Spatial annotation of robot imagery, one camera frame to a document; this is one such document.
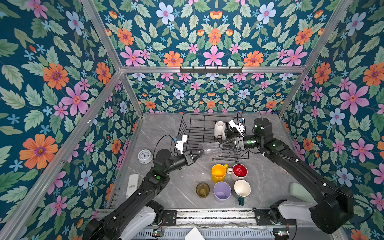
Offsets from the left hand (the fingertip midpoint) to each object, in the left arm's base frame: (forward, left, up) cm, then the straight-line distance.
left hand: (205, 151), depth 65 cm
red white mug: (0, -20, -28) cm, 35 cm away
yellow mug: (+1, -8, -28) cm, 30 cm away
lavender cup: (-10, -9, -27) cm, 30 cm away
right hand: (+2, -8, +1) cm, 8 cm away
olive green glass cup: (-8, +2, -29) cm, 30 cm away
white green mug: (-10, -20, -28) cm, 36 cm away
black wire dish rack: (+26, -8, -28) cm, 39 cm away
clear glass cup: (+1, -3, -2) cm, 4 cm away
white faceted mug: (+25, -12, -18) cm, 33 cm away
